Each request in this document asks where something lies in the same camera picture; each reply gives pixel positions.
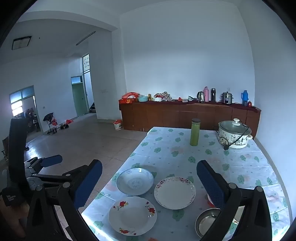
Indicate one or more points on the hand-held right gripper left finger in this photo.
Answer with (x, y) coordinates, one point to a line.
(89, 183)

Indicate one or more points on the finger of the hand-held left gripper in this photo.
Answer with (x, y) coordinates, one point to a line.
(50, 177)
(52, 160)

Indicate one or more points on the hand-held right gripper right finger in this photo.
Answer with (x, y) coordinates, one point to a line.
(209, 183)

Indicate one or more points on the red plastic bowl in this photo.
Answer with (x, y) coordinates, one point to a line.
(210, 202)

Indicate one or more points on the pink floral rim plate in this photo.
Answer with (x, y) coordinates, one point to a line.
(175, 193)

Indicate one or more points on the stainless steel bowl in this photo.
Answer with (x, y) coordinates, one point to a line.
(205, 223)

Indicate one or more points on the plain white bowl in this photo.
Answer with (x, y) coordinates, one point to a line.
(240, 213)

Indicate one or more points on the blue patterned white bowl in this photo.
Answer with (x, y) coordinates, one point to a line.
(135, 183)

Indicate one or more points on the red flower white plate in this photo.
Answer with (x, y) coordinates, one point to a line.
(131, 216)

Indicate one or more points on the person's left hand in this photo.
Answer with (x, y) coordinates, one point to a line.
(12, 220)

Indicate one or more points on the wooden chair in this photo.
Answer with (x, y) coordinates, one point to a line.
(5, 148)

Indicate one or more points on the folded baby stroller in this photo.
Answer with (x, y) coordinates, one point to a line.
(49, 121)

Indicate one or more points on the black power plug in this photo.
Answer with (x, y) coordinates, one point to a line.
(226, 147)

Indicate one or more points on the cloud print tablecloth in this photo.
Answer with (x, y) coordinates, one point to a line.
(175, 157)

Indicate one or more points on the white speckled slow cooker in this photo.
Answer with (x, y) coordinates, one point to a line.
(238, 140)

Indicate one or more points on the green drink bottle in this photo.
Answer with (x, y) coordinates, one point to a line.
(195, 133)

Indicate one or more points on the glass slow cooker lid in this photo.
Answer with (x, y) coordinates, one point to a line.
(233, 127)

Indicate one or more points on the white plastic bucket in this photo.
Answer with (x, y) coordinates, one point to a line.
(117, 125)

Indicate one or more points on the green door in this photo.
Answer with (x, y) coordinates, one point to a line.
(78, 99)

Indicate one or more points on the brown wooden cabinet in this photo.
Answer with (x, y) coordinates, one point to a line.
(175, 115)

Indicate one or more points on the steel rice cooker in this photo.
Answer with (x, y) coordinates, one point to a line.
(227, 98)

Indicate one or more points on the steel electric kettle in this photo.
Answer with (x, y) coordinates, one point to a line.
(200, 96)

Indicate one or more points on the black thermos flask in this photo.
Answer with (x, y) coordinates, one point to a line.
(213, 95)

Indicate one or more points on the pink thermos flask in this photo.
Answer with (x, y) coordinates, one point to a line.
(206, 94)

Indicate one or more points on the blue thermos jug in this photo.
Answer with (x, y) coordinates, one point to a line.
(244, 97)

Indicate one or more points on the red plastic bag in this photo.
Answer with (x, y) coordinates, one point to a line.
(129, 95)

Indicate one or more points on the patterned cloth pile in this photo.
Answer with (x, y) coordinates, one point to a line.
(163, 95)

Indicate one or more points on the teal plastic basin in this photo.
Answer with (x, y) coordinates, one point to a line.
(143, 99)

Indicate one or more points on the dark ceiling panel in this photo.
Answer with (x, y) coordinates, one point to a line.
(21, 42)

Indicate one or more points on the ceiling tube light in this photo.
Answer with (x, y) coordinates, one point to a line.
(85, 38)

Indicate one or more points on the window frame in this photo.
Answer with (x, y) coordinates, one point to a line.
(22, 99)

